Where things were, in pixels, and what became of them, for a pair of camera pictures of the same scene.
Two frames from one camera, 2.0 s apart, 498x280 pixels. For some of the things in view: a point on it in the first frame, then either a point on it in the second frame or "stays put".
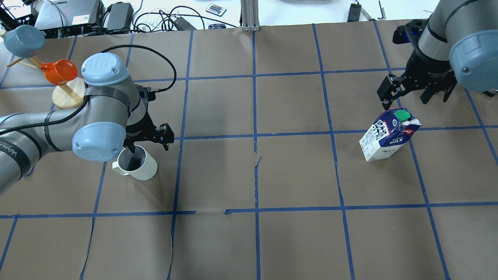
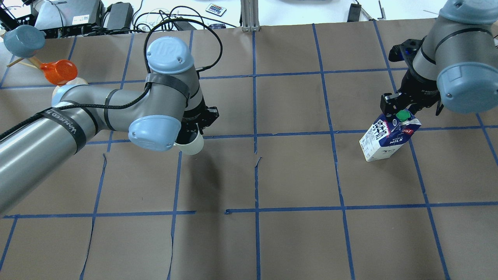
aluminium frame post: (250, 16) stays put
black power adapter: (120, 16) stays put
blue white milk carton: (393, 128) stays put
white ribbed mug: (139, 164) to (193, 147)
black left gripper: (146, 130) to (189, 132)
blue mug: (24, 41) stays put
